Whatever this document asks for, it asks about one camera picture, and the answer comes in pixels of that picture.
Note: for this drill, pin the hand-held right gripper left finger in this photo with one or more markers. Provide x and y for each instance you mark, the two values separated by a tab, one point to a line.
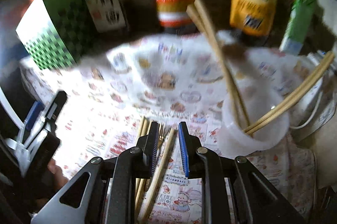
154	150

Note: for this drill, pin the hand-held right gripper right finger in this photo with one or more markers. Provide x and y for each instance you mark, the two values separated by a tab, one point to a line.
183	150

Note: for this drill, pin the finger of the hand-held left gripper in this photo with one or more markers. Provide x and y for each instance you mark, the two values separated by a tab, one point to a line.
34	112
56	105

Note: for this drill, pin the light bamboo chopstick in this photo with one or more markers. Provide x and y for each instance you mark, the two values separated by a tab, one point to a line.
317	76
168	150
314	69
196	22

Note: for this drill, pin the pile of bamboo chopsticks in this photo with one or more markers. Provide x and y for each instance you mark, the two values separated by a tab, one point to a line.
143	126

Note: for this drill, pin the translucent plastic cup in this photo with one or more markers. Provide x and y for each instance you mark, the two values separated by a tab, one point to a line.
252	141

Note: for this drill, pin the chopsticks pair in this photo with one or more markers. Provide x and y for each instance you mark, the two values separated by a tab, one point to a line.
210	32

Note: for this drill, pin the person's left hand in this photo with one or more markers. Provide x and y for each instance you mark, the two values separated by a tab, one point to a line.
57	172

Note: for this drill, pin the strawberry print cloth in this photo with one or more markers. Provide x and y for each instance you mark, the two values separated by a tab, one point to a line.
118	139

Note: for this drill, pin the green checkered box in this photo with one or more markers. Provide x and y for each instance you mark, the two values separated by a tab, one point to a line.
52	37

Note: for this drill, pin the bear print cloth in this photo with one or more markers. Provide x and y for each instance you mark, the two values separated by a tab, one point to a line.
163	76

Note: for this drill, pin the small green carton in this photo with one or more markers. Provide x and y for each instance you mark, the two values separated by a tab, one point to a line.
300	19

